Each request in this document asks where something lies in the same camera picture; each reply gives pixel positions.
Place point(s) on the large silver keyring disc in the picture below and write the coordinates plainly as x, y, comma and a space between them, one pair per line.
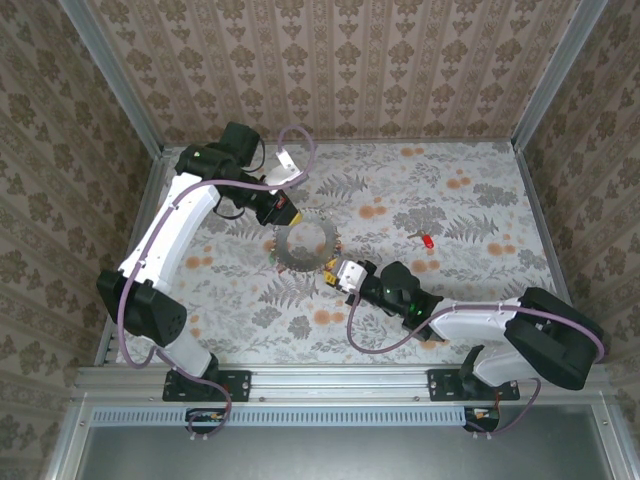
281, 245

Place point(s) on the red key tag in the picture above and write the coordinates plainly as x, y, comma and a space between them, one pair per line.
428, 242

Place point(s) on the silver key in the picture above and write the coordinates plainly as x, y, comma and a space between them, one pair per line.
415, 235

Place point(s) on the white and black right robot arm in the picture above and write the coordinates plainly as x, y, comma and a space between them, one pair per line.
475, 320

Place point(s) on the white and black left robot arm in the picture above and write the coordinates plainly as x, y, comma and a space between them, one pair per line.
165, 235

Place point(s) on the floral patterned tablecloth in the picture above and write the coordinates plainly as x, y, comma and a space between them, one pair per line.
280, 340

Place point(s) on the grey metal base panel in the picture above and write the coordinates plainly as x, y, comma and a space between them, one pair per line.
325, 455

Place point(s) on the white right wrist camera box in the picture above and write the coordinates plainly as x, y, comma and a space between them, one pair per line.
351, 274

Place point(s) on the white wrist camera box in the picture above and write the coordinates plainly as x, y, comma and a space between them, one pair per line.
351, 274
282, 172

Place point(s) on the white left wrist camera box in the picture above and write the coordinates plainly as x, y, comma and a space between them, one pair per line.
282, 172

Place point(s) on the wide aluminium base rail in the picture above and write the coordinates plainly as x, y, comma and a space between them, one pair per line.
340, 382

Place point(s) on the aluminium frame rail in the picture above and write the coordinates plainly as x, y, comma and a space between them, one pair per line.
542, 225
147, 200

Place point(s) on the aluminium frame post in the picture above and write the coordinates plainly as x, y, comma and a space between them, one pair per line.
557, 75
114, 75

